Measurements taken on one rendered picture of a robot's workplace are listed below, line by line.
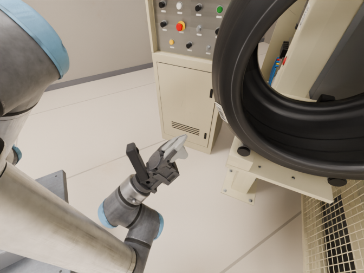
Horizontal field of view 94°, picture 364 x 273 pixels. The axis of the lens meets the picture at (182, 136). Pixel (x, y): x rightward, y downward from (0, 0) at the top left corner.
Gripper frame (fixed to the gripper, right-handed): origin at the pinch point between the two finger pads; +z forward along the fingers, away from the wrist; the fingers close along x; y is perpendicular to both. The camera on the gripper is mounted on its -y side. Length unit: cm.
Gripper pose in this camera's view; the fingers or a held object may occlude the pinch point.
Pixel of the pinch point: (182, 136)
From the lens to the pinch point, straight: 50.1
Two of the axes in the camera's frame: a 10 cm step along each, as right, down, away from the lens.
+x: 2.3, 4.3, -8.7
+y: 6.6, 5.9, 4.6
